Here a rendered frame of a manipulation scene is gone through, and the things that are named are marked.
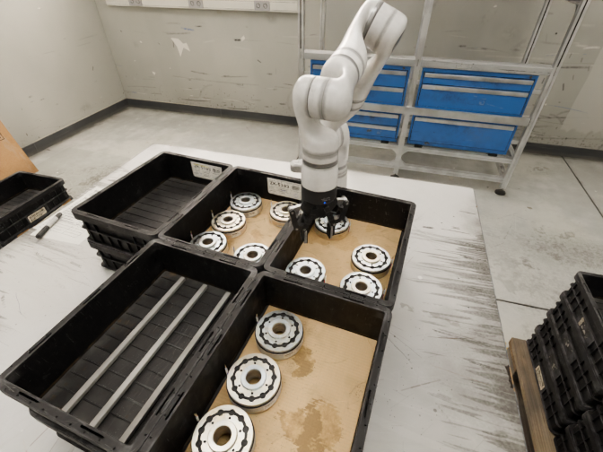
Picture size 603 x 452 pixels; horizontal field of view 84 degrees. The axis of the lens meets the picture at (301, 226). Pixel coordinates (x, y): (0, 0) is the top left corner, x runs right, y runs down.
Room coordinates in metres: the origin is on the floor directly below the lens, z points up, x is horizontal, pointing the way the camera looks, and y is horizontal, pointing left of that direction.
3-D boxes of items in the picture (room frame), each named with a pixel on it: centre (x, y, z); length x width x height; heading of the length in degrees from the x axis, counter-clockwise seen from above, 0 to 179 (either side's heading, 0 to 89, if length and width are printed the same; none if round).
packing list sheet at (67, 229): (1.04, 0.84, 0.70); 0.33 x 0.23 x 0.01; 164
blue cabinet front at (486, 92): (2.37, -1.18, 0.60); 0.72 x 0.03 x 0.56; 74
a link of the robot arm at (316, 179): (0.61, -0.03, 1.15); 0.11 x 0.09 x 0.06; 16
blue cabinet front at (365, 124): (2.59, -0.41, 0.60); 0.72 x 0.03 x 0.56; 74
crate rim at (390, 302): (0.66, -0.12, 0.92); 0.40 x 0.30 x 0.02; 158
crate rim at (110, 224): (0.88, 0.44, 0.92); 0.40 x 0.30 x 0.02; 158
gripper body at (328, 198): (0.59, -0.04, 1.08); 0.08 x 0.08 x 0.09
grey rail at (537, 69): (2.51, -0.80, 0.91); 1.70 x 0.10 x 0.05; 74
